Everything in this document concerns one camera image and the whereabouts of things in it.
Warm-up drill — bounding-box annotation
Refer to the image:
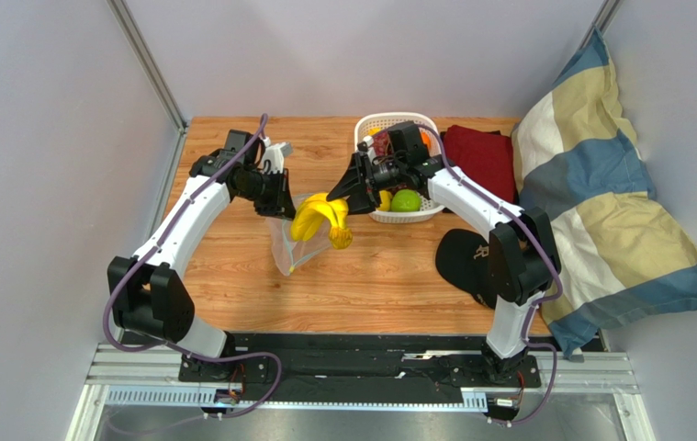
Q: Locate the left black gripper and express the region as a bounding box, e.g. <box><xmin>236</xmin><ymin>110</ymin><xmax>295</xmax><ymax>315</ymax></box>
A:
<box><xmin>238</xmin><ymin>168</ymin><xmax>300</xmax><ymax>222</ymax></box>

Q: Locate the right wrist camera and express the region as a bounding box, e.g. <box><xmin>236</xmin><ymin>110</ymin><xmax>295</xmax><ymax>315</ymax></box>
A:
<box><xmin>356</xmin><ymin>135</ymin><xmax>377</xmax><ymax>163</ymax></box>

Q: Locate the white plastic basket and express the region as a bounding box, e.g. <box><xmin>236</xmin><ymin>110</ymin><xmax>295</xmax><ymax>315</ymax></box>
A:
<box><xmin>354</xmin><ymin>111</ymin><xmax>444</xmax><ymax>224</ymax></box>

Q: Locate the folded red cloth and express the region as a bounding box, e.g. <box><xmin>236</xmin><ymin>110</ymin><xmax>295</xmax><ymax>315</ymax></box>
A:
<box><xmin>441</xmin><ymin>125</ymin><xmax>518</xmax><ymax>203</ymax></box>

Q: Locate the yellow banana bunch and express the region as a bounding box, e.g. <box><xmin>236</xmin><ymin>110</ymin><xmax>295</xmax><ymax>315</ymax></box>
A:
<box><xmin>290</xmin><ymin>193</ymin><xmax>353</xmax><ymax>250</ymax></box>

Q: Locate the orange fruit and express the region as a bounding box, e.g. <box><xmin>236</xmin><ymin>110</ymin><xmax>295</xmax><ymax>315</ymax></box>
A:
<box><xmin>420</xmin><ymin>131</ymin><xmax>432</xmax><ymax>149</ymax></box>

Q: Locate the black baseball cap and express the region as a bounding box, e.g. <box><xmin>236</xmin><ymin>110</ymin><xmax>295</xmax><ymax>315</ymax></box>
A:
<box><xmin>434</xmin><ymin>229</ymin><xmax>497</xmax><ymax>310</ymax></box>

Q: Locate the clear zip top bag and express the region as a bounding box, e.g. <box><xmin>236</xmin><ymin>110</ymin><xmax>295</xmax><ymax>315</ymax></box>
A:
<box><xmin>267</xmin><ymin>193</ymin><xmax>333</xmax><ymax>276</ymax></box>

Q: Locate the striped blue yellow pillow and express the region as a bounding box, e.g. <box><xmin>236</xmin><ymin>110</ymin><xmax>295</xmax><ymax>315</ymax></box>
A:
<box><xmin>512</xmin><ymin>30</ymin><xmax>697</xmax><ymax>356</ymax></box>

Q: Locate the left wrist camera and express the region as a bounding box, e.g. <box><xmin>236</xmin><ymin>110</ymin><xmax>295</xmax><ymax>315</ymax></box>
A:
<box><xmin>261</xmin><ymin>139</ymin><xmax>293</xmax><ymax>175</ymax></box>

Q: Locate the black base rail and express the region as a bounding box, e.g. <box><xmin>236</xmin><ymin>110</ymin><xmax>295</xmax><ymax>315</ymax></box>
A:
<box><xmin>178</xmin><ymin>333</ymin><xmax>542</xmax><ymax>404</ymax></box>

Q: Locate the green lime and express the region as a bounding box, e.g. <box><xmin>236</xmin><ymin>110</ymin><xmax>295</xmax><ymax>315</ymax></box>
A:
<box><xmin>391</xmin><ymin>189</ymin><xmax>422</xmax><ymax>213</ymax></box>

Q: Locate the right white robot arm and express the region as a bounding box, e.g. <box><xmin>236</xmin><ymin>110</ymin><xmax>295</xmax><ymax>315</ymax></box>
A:
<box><xmin>327</xmin><ymin>120</ymin><xmax>562</xmax><ymax>361</ymax></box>

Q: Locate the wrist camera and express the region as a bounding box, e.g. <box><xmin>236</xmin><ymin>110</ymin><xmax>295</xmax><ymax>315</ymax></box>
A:
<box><xmin>261</xmin><ymin>139</ymin><xmax>293</xmax><ymax>175</ymax></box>
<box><xmin>356</xmin><ymin>135</ymin><xmax>377</xmax><ymax>163</ymax></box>

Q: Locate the yellow lemon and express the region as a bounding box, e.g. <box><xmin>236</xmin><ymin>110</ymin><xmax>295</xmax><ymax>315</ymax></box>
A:
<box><xmin>377</xmin><ymin>190</ymin><xmax>393</xmax><ymax>212</ymax></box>

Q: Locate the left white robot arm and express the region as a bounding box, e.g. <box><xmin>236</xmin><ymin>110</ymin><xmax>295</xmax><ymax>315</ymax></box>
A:
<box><xmin>104</xmin><ymin>130</ymin><xmax>296</xmax><ymax>361</ymax></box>

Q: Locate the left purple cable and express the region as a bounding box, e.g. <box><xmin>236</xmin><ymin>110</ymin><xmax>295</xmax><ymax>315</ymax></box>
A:
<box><xmin>101</xmin><ymin>113</ymin><xmax>283</xmax><ymax>422</ymax></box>

